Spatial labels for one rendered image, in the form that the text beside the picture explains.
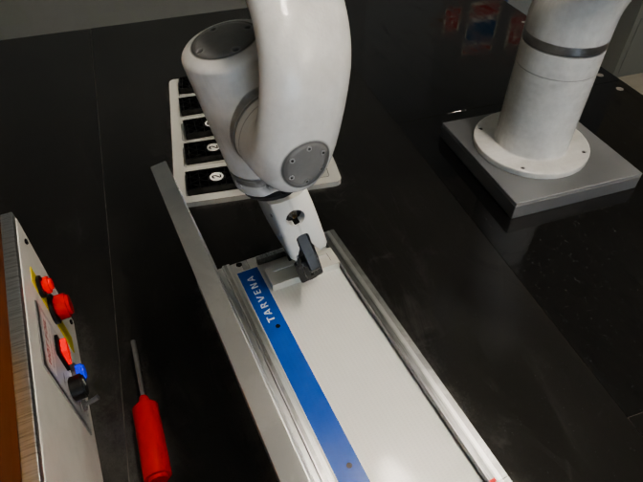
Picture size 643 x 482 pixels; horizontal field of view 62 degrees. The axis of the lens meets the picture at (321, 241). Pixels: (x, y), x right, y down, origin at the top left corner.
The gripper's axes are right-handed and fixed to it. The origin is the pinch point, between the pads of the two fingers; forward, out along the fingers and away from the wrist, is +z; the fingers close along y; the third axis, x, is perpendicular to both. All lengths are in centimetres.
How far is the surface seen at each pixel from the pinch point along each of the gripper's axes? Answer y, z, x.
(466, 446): -29.6, 2.8, -4.6
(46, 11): 214, 36, 34
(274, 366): -12.1, 0.7, 9.4
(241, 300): -1.4, 0.6, 9.6
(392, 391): -20.6, 3.1, -1.2
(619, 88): 20, 22, -77
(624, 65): 130, 137, -221
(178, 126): 43.3, 2.6, 6.7
